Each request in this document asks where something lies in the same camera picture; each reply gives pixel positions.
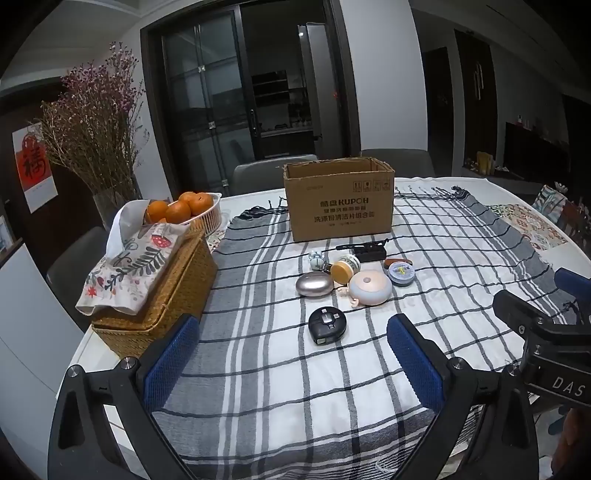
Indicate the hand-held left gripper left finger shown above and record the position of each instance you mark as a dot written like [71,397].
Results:
[171,364]

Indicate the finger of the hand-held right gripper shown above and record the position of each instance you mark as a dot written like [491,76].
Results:
[575,281]
[517,310]

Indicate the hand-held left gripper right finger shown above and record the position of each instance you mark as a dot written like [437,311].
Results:
[415,364]

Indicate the pink round night light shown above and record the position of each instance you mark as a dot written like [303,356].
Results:
[370,287]

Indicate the round clear-lid tin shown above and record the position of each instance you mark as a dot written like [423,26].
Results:
[400,273]

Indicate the black tape measure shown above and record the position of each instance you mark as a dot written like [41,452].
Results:
[327,325]

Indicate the white jar with tan lid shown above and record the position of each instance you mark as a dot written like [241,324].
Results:
[344,271]

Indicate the black plastic mount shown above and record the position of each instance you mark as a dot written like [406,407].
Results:
[369,251]

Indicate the silver oval case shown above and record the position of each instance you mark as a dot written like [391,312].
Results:
[314,284]

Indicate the small astronaut figurine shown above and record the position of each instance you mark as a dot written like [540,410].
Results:
[316,261]

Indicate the brown cardboard box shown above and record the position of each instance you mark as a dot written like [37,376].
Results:
[337,212]

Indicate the person's right forearm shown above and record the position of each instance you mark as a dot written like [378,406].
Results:
[575,443]

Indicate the patterned floral placemat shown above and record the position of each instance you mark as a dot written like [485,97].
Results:
[531,226]

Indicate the colourful gift bag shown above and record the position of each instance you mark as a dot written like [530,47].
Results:
[561,207]

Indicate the woven wicker tissue box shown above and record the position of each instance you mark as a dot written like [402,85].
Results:
[178,286]

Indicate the white lotus ornament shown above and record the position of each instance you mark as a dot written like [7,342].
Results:
[560,186]

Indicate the floral cloth tissue cover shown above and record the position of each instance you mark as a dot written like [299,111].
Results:
[131,267]

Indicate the grey white plaid cloth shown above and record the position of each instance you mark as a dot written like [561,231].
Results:
[286,369]

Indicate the dark dining chair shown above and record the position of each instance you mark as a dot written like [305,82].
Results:
[74,272]

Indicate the black television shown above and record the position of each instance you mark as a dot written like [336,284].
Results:
[535,152]

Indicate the white sideboard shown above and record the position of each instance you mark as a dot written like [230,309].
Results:
[27,332]

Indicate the yellow boxes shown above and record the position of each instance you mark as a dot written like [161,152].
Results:
[485,162]

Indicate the white tissue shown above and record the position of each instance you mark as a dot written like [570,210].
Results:
[124,221]

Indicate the orange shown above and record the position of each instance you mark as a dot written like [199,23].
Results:
[157,211]
[202,204]
[187,196]
[178,213]

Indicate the white plastic fruit basket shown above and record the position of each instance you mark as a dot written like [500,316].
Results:
[207,217]

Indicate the glass vase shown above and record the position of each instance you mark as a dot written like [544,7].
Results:
[111,203]

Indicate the grey dining chair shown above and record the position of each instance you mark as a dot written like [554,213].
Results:
[258,177]
[401,161]

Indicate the dark wooden door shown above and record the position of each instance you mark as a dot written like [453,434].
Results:
[475,92]

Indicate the dried purple flower bunch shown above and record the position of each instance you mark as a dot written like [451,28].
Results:
[97,120]

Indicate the dark sliding glass door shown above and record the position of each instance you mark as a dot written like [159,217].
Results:
[203,101]

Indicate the grey refrigerator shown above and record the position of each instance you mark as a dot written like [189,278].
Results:
[323,92]

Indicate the red wall calendar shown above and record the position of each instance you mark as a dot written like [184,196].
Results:
[34,168]

